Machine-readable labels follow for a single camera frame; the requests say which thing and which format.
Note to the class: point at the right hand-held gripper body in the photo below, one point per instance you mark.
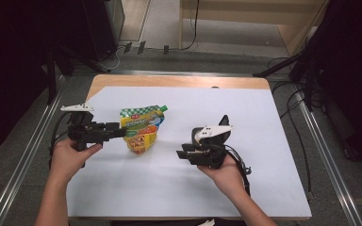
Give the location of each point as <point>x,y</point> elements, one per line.
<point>212,155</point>

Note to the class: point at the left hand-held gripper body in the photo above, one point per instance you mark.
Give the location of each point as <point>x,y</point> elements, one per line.
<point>86,133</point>

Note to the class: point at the yellow green spouted sauce pouch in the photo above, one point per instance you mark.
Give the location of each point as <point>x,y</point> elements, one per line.
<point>141,125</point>

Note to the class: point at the person's right hand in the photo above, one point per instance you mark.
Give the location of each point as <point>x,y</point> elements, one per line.
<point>229,177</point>

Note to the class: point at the person's left hand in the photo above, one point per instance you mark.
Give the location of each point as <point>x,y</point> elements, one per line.
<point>64,160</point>

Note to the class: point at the white paper sheet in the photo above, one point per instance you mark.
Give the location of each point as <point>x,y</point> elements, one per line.
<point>157,194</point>

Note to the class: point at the black stand legs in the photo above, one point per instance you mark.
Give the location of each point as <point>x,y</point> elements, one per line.
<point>51,81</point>
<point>276,66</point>

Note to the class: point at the wooden table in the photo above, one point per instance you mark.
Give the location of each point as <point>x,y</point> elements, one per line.
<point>201,81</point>

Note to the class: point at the white crumpled paper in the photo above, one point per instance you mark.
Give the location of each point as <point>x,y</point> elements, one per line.
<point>208,223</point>

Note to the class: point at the small black floor block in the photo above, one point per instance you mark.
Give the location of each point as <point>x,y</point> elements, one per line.
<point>141,47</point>
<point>128,47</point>
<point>166,49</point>

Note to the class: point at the black cabinet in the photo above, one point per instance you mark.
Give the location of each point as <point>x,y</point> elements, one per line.
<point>97,28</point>

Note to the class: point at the dark curtain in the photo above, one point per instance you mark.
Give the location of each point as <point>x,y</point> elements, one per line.
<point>352,78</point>
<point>12,62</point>

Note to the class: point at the light wooden shelf unit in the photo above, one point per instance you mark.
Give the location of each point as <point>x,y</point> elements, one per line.
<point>232,19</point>

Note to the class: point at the long metal floor rail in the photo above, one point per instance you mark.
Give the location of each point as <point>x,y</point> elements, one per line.
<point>22,166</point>
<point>326,160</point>

